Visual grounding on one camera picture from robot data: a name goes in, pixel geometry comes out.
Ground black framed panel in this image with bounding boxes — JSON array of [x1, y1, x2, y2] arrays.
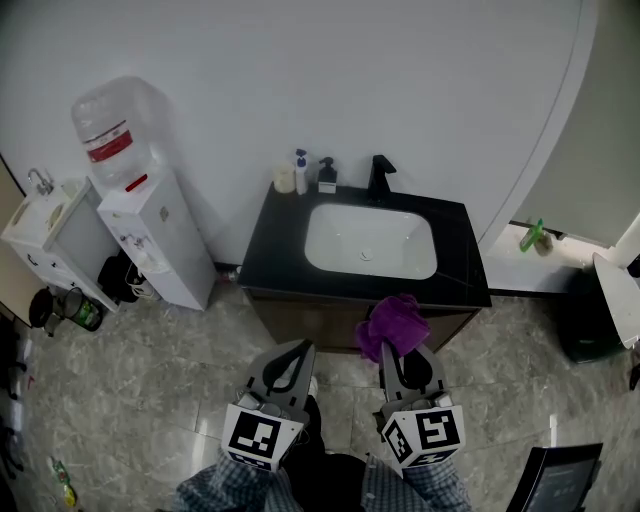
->
[[512, 442, 605, 512]]

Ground dark soap dispenser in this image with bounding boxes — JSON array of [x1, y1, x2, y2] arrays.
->
[[317, 156, 339, 195]]

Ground black faucet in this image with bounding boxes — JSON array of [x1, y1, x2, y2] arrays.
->
[[367, 154, 398, 201]]

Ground white bottle with blue cap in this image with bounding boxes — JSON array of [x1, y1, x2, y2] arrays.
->
[[293, 148, 310, 196]]

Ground purple cloth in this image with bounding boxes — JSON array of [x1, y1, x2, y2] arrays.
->
[[354, 293, 431, 364]]

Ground person's right forearm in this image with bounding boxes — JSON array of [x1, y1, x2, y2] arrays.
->
[[359, 452, 474, 512]]

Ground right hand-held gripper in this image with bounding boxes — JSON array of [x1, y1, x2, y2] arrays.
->
[[373, 341, 467, 478]]

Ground dark bin with white lid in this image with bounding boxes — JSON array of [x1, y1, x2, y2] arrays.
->
[[559, 252, 640, 365]]

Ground black round pot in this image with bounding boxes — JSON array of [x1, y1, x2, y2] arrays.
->
[[28, 288, 55, 331]]

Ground person's left forearm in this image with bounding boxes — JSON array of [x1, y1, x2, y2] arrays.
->
[[172, 447, 304, 512]]

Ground cream mug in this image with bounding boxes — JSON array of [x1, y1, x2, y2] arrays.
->
[[272, 160, 297, 195]]

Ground black-topped vanity cabinet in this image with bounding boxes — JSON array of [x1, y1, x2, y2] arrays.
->
[[237, 182, 494, 354]]

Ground white sink basin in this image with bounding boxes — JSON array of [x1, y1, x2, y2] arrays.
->
[[303, 202, 439, 281]]

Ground wire waste basket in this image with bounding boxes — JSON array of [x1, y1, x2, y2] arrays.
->
[[52, 287, 105, 332]]

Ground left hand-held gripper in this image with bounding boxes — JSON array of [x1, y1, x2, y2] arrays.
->
[[219, 339, 317, 474]]

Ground chrome faucet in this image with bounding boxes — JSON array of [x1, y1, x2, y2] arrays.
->
[[27, 167, 55, 196]]

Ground person's legs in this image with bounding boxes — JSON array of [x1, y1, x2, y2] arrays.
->
[[299, 394, 371, 512]]

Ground clear water jug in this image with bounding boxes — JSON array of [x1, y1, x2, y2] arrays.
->
[[69, 75, 169, 189]]

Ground white ledge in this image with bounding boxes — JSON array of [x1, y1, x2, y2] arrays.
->
[[487, 222, 640, 294]]

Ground white water dispenser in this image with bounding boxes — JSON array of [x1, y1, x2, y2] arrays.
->
[[96, 167, 219, 312]]

